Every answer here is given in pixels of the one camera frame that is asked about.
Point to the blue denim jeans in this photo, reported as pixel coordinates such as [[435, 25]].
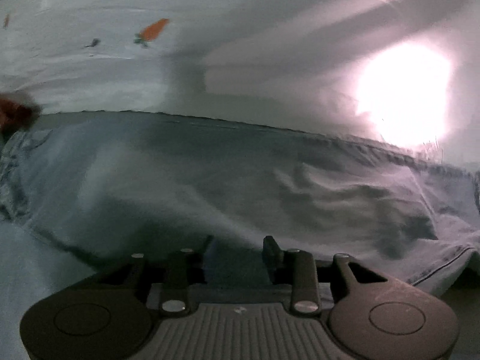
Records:
[[85, 194]]

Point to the red garment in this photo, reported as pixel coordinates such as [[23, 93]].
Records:
[[16, 116]]

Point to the white carrot print sheet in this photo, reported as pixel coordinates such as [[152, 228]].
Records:
[[401, 72]]

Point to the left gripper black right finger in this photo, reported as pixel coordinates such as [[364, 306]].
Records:
[[296, 268]]

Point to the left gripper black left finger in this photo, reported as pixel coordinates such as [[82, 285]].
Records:
[[172, 275]]

